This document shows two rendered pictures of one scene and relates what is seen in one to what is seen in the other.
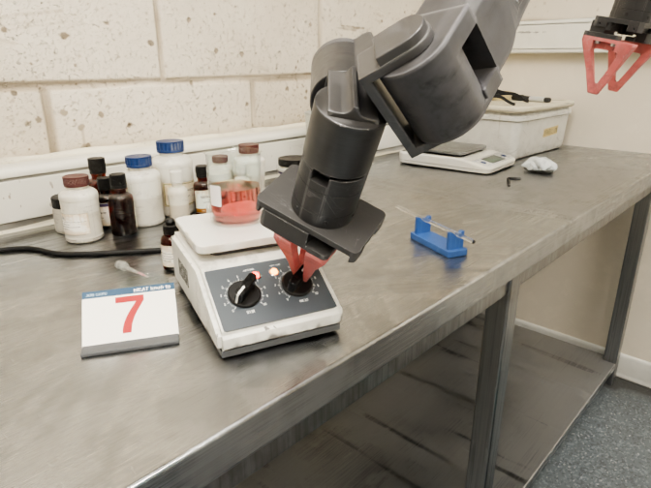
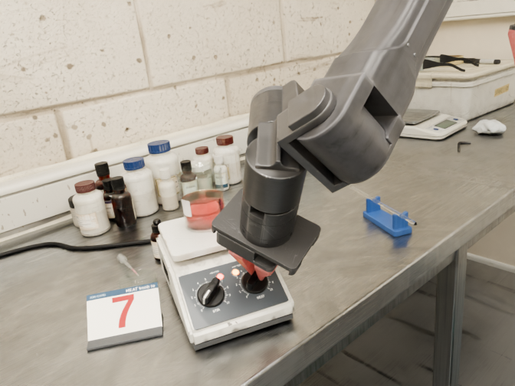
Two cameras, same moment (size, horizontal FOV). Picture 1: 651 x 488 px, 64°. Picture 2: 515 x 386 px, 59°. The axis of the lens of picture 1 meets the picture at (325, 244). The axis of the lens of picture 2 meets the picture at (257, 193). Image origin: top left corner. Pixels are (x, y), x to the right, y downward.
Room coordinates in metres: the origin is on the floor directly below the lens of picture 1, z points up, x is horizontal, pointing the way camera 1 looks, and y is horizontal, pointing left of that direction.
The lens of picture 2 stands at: (0.01, -0.05, 1.09)
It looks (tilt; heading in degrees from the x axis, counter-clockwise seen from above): 20 degrees down; 8
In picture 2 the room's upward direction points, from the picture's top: 6 degrees counter-clockwise
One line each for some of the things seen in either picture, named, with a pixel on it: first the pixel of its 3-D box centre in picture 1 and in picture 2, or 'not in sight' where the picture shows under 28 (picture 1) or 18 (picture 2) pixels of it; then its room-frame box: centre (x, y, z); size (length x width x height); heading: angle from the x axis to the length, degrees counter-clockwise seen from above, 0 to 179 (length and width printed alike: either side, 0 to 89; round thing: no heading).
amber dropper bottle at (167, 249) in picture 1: (171, 242); (159, 238); (0.65, 0.20, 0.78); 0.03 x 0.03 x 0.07
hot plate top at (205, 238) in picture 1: (237, 227); (207, 230); (0.57, 0.10, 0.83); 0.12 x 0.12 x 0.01; 27
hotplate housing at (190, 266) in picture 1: (246, 270); (216, 266); (0.54, 0.09, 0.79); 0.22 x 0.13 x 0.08; 27
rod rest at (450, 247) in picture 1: (438, 234); (385, 214); (0.74, -0.17, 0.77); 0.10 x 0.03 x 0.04; 24
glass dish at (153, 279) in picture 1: (145, 290); (138, 284); (0.55, 0.21, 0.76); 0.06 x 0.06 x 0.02
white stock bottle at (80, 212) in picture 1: (80, 207); (90, 207); (0.77, 0.38, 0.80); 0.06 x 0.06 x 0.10
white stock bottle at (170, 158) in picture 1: (172, 176); (163, 171); (0.92, 0.27, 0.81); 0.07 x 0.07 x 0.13
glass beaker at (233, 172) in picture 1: (234, 187); (202, 197); (0.58, 0.10, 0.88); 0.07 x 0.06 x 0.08; 5
